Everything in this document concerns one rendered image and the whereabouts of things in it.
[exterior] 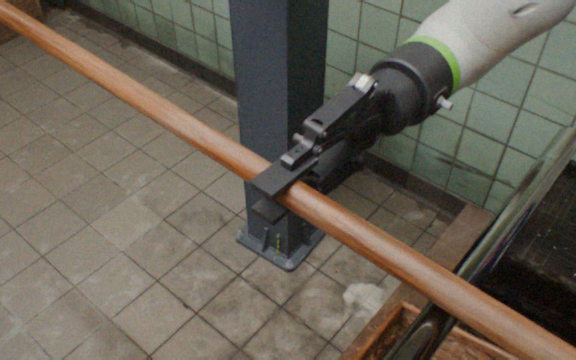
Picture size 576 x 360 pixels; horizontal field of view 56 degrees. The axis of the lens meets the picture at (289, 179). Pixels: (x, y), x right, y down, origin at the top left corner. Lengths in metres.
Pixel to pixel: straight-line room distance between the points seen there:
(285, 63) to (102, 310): 1.05
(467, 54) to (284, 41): 0.71
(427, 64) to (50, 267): 1.70
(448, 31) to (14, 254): 1.83
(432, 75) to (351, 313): 1.29
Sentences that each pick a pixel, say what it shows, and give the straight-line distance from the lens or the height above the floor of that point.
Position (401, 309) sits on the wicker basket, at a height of 0.73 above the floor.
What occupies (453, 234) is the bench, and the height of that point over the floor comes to 0.58.
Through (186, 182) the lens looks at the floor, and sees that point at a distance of 2.26.
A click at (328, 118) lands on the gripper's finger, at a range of 0.54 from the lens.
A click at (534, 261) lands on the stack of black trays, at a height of 0.90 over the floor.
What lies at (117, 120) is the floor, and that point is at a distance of 2.65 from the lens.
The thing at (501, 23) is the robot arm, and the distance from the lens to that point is 0.68.
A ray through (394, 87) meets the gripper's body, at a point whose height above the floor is 1.23.
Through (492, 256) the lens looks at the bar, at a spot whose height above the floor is 1.17.
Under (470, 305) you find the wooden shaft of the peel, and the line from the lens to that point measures 0.47.
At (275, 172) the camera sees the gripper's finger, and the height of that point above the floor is 1.21.
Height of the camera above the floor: 1.58
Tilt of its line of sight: 45 degrees down
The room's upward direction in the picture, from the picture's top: straight up
